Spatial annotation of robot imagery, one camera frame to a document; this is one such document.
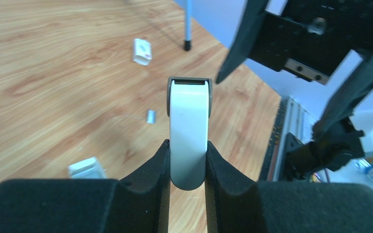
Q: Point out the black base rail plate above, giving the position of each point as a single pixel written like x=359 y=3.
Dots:
x=269 y=163

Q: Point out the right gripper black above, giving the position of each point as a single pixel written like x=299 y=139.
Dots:
x=309 y=39

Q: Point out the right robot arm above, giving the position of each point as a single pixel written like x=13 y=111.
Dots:
x=334 y=150

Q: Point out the small white staple box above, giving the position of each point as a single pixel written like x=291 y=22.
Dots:
x=142 y=52

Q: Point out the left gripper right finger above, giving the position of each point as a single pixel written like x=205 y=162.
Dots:
x=237 y=204

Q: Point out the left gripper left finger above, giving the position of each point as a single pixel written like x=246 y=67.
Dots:
x=138 y=203

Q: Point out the grey white stapler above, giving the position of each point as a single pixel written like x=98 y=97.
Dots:
x=189 y=105

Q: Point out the staple strip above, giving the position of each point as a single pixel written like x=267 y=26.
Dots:
x=151 y=117

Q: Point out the light blue music stand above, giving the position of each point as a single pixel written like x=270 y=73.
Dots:
x=188 y=14

